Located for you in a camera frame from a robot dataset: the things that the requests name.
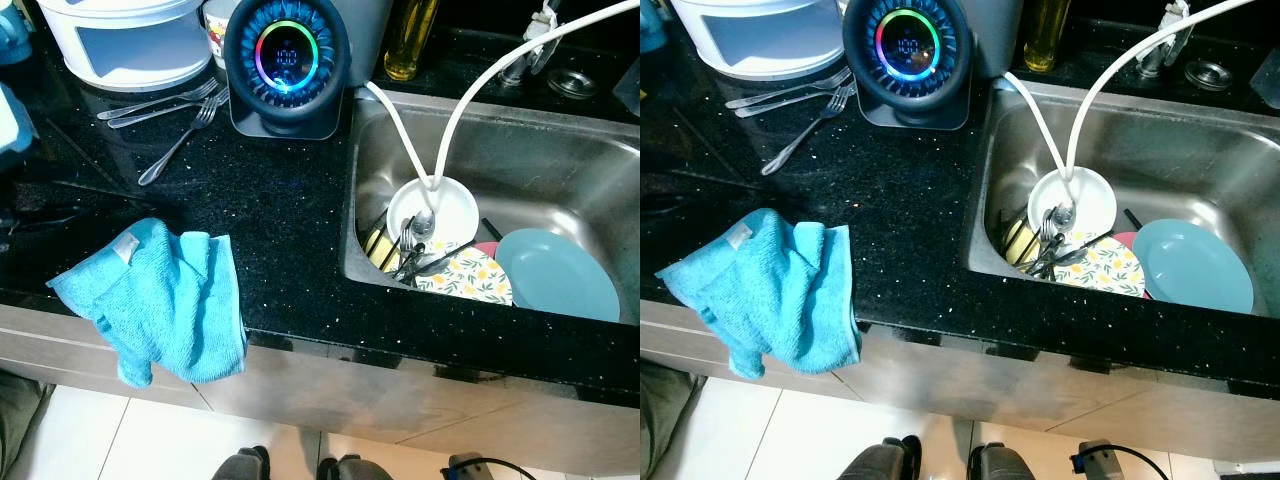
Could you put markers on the blue plate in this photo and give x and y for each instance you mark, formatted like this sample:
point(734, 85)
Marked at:
point(1195, 268)
point(555, 275)

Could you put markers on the stainless steel sink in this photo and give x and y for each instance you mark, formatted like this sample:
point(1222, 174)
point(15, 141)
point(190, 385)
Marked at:
point(1180, 150)
point(540, 170)

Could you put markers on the blue terry towel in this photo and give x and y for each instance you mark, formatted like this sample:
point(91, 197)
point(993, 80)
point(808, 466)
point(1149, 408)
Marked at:
point(160, 300)
point(775, 290)

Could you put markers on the red plate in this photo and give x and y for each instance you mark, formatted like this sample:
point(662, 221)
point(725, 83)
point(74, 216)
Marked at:
point(1124, 240)
point(487, 248)

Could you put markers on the floral yellow-patterned plate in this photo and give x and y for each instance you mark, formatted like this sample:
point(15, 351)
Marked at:
point(470, 278)
point(1110, 268)

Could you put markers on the person's leg in green trousers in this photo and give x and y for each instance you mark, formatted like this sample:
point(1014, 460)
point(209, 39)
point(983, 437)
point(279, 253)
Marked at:
point(20, 425)
point(665, 420)

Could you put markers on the white bowl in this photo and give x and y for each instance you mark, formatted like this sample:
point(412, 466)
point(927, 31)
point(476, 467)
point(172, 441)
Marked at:
point(1092, 195)
point(455, 205)

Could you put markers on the long silver fork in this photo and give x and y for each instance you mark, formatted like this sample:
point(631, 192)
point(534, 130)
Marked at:
point(800, 137)
point(178, 145)

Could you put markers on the silver spoon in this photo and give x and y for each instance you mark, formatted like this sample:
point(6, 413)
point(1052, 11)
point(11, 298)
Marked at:
point(423, 224)
point(1063, 213)

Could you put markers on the chrome faucet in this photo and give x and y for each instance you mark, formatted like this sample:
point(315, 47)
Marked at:
point(1168, 40)
point(530, 50)

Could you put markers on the white tiered storage container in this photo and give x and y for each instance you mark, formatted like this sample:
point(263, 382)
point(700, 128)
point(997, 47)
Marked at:
point(750, 35)
point(120, 40)

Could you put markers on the dark fork in sink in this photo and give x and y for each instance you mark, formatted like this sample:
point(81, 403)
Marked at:
point(407, 250)
point(1045, 243)

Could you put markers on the yellow sponge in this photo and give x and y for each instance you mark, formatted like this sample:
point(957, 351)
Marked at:
point(377, 248)
point(1016, 240)

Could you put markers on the grey cabinet front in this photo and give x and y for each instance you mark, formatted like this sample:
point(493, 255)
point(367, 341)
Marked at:
point(400, 400)
point(1050, 390)

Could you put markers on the yellow oil bottle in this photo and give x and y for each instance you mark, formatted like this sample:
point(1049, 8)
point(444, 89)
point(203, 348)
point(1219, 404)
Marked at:
point(410, 40)
point(1045, 35)

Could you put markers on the grey robot left leg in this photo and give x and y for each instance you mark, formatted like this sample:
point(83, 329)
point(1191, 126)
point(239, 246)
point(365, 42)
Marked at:
point(880, 462)
point(243, 466)

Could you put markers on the grey robot leg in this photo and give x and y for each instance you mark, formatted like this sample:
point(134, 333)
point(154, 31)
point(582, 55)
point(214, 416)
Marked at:
point(880, 462)
point(1003, 464)
point(355, 469)
point(243, 466)

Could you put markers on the grey robot right leg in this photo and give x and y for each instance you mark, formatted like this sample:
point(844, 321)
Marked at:
point(1003, 464)
point(355, 469)

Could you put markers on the white mug with cartoon print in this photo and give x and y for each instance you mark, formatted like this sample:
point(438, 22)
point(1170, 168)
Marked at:
point(215, 35)

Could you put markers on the white and blue container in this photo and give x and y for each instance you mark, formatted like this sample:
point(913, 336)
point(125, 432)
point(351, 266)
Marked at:
point(12, 125)

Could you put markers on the clear plastic container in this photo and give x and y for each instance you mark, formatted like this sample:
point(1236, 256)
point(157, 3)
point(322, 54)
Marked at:
point(1266, 80)

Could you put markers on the blue plastic item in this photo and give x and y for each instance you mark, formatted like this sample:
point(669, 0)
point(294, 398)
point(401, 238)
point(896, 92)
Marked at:
point(12, 35)

